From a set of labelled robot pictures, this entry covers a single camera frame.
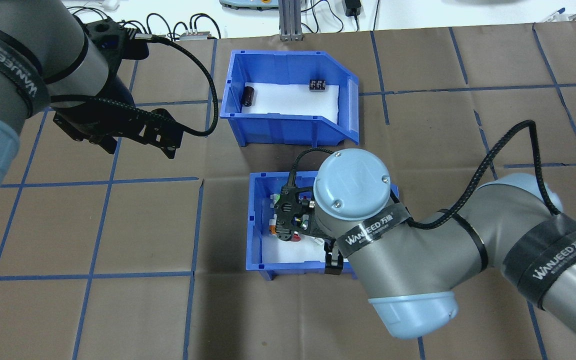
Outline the blue plastic storage bin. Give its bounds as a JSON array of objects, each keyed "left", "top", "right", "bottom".
[
  {"left": 219, "top": 49, "right": 360, "bottom": 150},
  {"left": 245, "top": 171, "right": 401, "bottom": 282}
]

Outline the grey teal teach pendant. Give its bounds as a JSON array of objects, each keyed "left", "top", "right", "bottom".
[{"left": 219, "top": 0, "right": 281, "bottom": 11}]

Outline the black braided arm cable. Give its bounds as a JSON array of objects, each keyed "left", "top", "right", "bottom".
[
  {"left": 288, "top": 120, "right": 565, "bottom": 231},
  {"left": 48, "top": 32, "right": 219, "bottom": 138}
]

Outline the black looped cable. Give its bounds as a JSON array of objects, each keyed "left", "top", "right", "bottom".
[
  {"left": 145, "top": 12, "right": 179, "bottom": 41},
  {"left": 188, "top": 13, "right": 222, "bottom": 40}
]

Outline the aluminium profile post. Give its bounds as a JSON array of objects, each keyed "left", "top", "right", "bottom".
[{"left": 278, "top": 0, "right": 305, "bottom": 42}]

